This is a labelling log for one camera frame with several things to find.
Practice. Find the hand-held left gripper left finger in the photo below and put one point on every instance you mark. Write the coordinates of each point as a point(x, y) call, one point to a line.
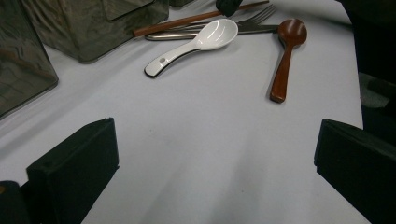
point(74, 168)

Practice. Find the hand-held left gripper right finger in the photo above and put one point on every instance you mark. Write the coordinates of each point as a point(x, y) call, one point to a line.
point(361, 168)

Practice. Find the white ceramic spoon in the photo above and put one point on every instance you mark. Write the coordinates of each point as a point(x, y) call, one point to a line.
point(214, 35)

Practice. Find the brown chopstick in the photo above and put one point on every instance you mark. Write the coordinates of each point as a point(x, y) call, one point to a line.
point(174, 22)

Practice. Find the brown wooden spoon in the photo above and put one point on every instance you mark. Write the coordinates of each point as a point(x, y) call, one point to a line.
point(291, 31)

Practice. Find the translucent grey plastic bin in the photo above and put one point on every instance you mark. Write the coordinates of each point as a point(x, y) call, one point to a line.
point(21, 62)
point(93, 28)

